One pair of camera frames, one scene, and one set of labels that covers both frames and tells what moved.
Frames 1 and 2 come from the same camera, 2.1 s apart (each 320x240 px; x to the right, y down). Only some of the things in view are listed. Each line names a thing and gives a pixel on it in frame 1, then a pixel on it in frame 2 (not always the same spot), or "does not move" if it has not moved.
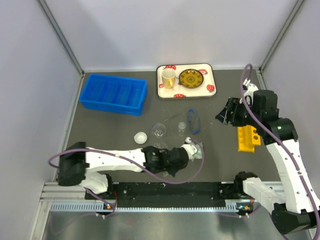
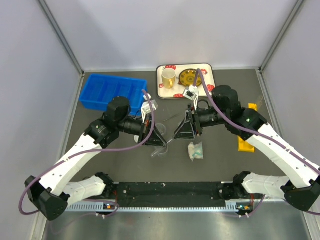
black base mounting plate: x=167 y=192 does not move
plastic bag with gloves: x=198 y=155 does not move
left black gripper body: x=172 y=170 → x=144 y=131
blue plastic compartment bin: x=114 y=94 does not move
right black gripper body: x=239 y=116 → x=193 y=120
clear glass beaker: x=158 y=130 does not move
